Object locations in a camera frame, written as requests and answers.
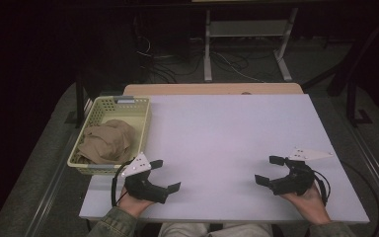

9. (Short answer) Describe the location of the white floor cable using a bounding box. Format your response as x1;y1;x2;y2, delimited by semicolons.
210;50;265;84

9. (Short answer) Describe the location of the pale yellow plastic basket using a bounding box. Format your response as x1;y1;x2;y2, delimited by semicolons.
66;95;153;176

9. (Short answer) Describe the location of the black metal stand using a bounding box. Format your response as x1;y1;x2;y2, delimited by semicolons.
345;73;373;127
64;73;92;129

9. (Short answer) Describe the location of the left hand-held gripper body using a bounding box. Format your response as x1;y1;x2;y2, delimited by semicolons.
121;151;171;204

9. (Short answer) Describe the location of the person's right hand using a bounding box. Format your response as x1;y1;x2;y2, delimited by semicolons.
280;182;332;227

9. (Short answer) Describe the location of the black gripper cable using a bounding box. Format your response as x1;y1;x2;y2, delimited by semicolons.
111;159;136;208
311;161;379;237

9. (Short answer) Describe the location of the grey metal stand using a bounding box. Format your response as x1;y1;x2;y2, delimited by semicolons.
203;7;299;83

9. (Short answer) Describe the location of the tan cloth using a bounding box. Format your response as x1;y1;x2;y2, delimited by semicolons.
76;118;138;165

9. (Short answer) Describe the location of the wooden table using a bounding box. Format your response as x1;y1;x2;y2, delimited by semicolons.
123;82;306;97

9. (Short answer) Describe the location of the black floor cable tangle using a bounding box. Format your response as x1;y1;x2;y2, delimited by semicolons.
132;33;208;84

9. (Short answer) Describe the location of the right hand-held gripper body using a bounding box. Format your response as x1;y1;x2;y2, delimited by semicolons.
269;147;335;197

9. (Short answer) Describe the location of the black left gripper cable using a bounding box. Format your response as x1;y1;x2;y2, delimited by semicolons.
111;159;136;208

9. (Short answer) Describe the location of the person's left hand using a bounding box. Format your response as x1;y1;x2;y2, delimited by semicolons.
117;186;156;219

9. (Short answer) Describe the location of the metal frame rail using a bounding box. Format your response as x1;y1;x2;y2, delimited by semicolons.
340;119;379;213
24;129;82;237

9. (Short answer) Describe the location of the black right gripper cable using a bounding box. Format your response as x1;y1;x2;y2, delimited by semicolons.
311;161;379;237

